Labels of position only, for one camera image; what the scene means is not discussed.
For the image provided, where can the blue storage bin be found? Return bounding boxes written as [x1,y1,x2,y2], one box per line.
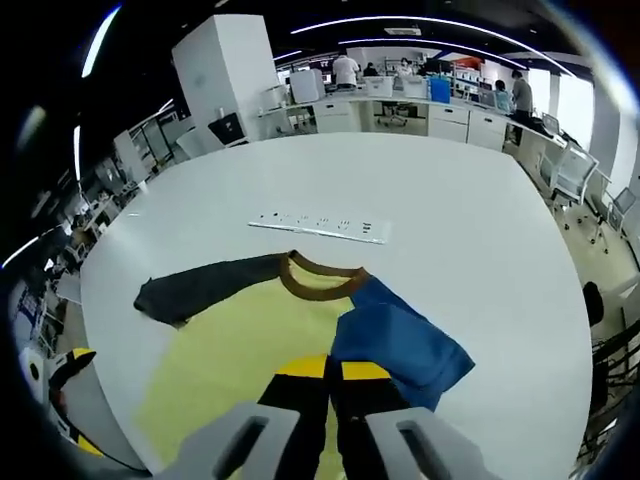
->
[429,76,451,104]

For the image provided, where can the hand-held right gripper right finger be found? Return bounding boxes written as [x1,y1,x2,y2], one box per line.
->
[329,359,496,480]

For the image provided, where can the white mesh office chair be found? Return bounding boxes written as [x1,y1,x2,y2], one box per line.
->
[544,142,599,206]
[594,187,639,246]

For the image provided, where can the white cabinet box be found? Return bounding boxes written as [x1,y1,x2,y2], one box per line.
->
[289,68,326,104]

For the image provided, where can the white flat socket panel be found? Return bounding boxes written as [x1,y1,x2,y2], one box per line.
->
[248,209,393,246]

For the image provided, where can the white storage bin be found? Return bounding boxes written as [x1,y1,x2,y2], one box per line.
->
[402,77,429,100]
[362,75,394,99]

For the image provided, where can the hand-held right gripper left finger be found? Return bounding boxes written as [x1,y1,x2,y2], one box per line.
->
[174,353,331,480]

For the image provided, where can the black floor bin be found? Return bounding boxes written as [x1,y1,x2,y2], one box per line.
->
[207,113,249,147]

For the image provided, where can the white workbench row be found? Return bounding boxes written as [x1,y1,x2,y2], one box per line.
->
[257,92,566,151]

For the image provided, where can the grey shelf rack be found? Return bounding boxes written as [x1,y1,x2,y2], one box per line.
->
[127,112,194,176]

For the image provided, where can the yellow garment blue grey sleeves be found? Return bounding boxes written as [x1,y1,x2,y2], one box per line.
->
[132,249,476,480]

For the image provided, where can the white square pillar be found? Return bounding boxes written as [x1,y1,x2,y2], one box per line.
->
[170,13,281,151]

